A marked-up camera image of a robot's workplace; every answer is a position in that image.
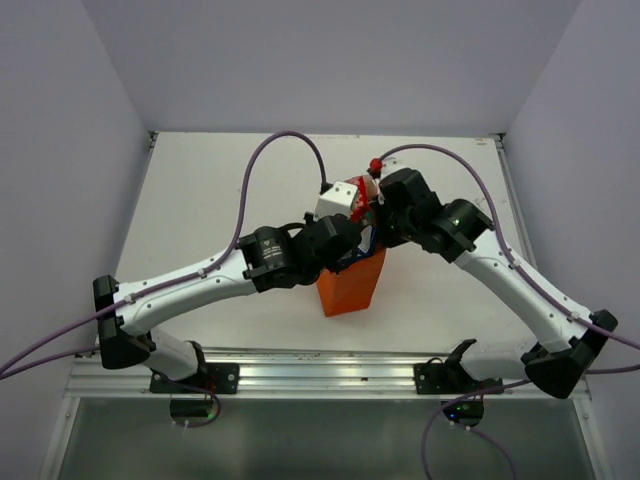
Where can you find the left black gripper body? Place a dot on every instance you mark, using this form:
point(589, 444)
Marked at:
point(312, 273)

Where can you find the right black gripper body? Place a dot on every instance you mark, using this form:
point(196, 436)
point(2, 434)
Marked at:
point(393, 229)

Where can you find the blue snack packet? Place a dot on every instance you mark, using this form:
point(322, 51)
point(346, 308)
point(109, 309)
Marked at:
point(368, 245)

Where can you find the red snack packet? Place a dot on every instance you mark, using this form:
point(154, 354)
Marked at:
point(366, 192)

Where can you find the orange paper bag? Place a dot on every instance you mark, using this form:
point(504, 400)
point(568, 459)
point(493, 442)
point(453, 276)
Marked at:
point(351, 290)

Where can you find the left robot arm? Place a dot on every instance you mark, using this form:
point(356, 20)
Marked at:
point(131, 314)

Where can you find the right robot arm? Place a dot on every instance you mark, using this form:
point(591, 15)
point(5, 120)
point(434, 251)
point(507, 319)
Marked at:
point(568, 335)

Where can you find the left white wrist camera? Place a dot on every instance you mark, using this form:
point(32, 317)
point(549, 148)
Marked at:
point(339, 199)

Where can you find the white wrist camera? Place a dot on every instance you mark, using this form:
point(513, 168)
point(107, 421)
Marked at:
point(339, 199)
point(379, 169)

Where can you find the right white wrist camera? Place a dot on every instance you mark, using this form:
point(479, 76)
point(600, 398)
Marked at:
point(379, 169)

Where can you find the aluminium mounting rail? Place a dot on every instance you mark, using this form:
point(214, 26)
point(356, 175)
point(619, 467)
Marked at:
point(278, 374)

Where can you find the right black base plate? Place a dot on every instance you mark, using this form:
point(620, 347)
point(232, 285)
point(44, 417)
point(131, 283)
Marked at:
point(440, 376)

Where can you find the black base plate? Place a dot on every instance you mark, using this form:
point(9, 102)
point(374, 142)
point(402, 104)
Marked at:
point(440, 376)
point(217, 378)

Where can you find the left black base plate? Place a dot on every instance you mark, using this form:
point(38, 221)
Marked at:
point(217, 378)

